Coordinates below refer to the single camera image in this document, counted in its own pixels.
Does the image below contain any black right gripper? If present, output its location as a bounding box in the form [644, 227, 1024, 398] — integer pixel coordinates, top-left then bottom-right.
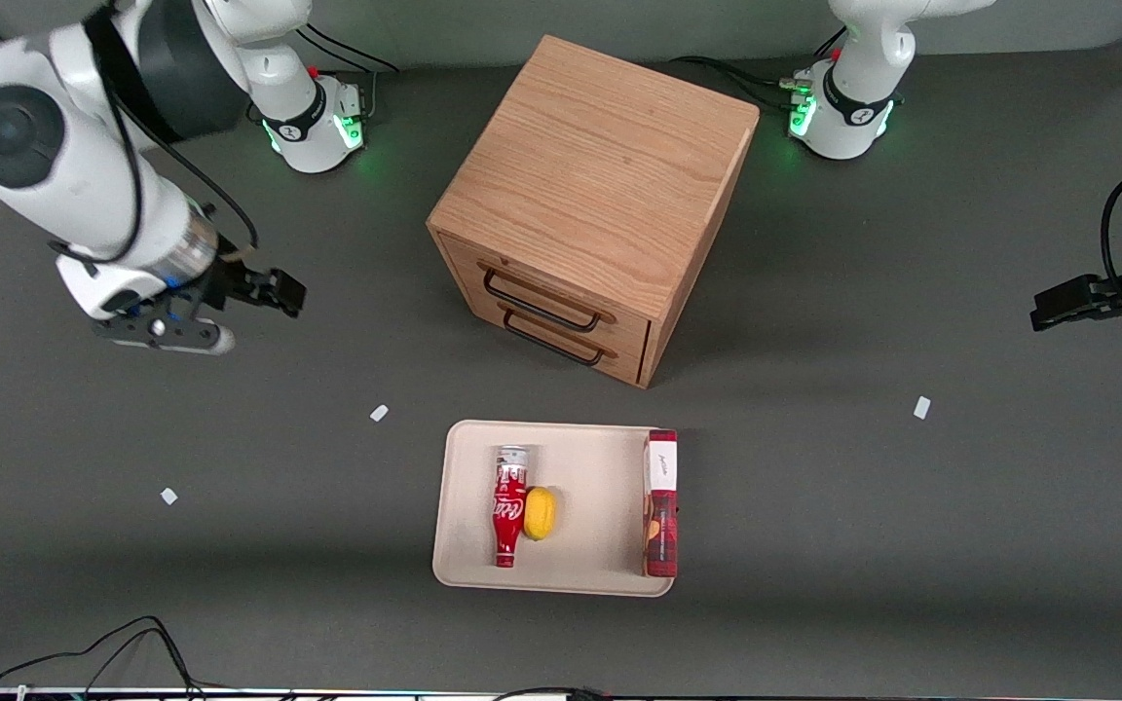
[193, 255, 308, 319]

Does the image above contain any red coke bottle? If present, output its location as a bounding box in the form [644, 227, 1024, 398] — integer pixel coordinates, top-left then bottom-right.
[492, 445, 531, 570]

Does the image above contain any beige plastic tray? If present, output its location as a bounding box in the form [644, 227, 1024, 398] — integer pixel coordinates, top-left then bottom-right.
[431, 420, 679, 598]

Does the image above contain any yellow lemon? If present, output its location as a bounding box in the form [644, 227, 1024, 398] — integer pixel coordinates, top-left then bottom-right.
[524, 486, 558, 542]

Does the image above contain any wooden drawer cabinet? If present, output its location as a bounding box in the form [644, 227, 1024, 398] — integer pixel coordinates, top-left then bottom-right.
[427, 35, 761, 389]

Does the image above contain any red snack box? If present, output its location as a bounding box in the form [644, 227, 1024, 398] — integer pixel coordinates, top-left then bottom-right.
[642, 428, 679, 578]

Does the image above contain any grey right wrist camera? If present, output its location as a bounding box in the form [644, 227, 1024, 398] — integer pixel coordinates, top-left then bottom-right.
[91, 305, 237, 357]

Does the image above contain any black right arm wrist cable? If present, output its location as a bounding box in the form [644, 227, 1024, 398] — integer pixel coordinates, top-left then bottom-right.
[47, 5, 260, 266]

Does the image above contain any black right arm base cable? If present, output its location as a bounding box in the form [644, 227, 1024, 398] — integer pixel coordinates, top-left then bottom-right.
[306, 21, 402, 123]

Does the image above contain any black arm base cable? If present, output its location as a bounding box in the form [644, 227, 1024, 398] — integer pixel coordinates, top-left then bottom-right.
[668, 55, 815, 110]
[306, 21, 402, 123]

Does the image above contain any black metal drawer handle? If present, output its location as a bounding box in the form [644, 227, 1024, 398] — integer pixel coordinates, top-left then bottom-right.
[502, 310, 608, 368]
[482, 267, 604, 334]

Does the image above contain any long black floor cable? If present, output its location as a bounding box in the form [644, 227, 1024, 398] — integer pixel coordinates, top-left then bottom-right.
[0, 615, 206, 700]

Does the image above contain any black left arm base cable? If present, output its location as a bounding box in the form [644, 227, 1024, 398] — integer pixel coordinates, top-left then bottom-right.
[668, 55, 815, 110]

